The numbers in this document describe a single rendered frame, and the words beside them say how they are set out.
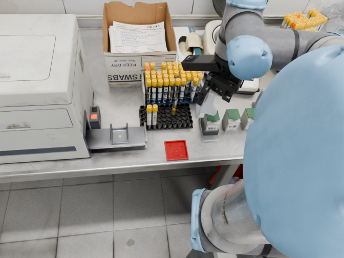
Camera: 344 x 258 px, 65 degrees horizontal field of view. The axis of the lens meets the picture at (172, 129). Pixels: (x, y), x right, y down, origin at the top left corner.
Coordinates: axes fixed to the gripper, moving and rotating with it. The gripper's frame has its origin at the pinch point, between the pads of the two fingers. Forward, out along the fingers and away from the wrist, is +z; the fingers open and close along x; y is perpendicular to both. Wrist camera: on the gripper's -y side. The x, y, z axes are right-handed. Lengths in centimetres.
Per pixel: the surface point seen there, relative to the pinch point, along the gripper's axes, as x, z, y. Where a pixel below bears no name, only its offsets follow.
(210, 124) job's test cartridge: -2.2, 5.4, 3.9
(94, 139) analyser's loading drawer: -26.9, 8.2, -20.9
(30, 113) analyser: -37.4, -10.7, -26.0
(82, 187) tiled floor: -24, 100, -53
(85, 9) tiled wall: 14, 4, -65
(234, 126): 4.9, 8.8, 9.7
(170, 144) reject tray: -12.1, 12.0, -3.3
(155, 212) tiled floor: -9, 100, -8
